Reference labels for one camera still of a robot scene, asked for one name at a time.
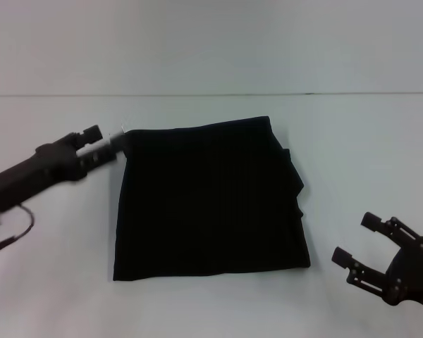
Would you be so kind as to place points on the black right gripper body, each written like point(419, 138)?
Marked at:
point(414, 274)

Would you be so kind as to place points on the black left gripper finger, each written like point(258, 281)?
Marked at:
point(90, 135)
point(102, 153)

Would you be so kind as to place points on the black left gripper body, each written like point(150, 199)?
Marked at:
point(35, 176)

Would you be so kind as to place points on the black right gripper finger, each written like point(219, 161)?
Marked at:
point(387, 225)
point(359, 273)

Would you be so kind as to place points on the black t-shirt with FREE print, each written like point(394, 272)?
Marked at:
point(211, 204)

